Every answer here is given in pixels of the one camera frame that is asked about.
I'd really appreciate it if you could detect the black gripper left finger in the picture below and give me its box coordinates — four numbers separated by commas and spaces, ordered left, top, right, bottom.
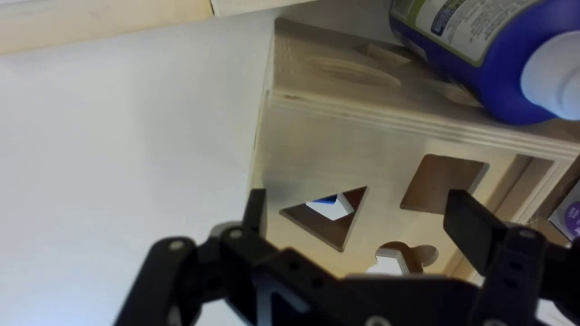
112, 186, 268, 326

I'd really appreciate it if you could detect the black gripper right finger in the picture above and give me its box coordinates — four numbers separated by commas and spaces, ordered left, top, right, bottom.
442, 188, 580, 326

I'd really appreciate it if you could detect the wooden shape sorter box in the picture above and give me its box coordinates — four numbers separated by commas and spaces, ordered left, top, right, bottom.
250, 14, 580, 286

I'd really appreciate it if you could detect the blue bottle with white cap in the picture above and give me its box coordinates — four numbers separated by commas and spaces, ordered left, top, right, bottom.
386, 0, 580, 126

